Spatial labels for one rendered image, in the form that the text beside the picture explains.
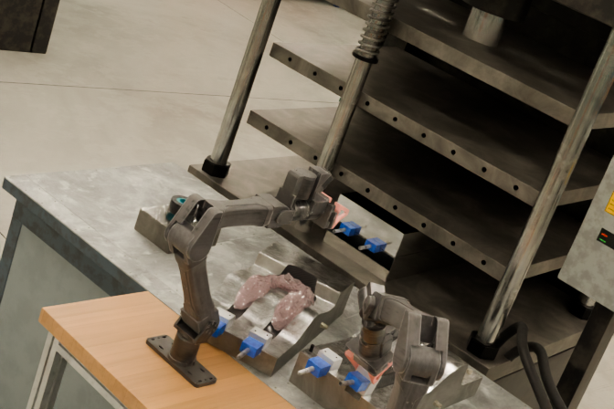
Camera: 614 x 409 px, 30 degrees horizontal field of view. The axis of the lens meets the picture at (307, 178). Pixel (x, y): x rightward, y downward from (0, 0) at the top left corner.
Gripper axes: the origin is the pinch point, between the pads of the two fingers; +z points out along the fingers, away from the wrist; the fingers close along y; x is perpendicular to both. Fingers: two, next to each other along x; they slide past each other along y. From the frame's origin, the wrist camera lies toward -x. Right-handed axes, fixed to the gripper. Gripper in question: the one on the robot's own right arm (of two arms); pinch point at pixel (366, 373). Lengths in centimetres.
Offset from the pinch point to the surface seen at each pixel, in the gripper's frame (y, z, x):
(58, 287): 98, 36, 22
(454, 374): -8.5, 15.0, -25.2
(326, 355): 11.1, 1.9, 2.1
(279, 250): 55, 20, -25
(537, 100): 27, -12, -99
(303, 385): 12.7, 10.5, 7.7
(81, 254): 94, 24, 15
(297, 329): 26.7, 11.2, -3.8
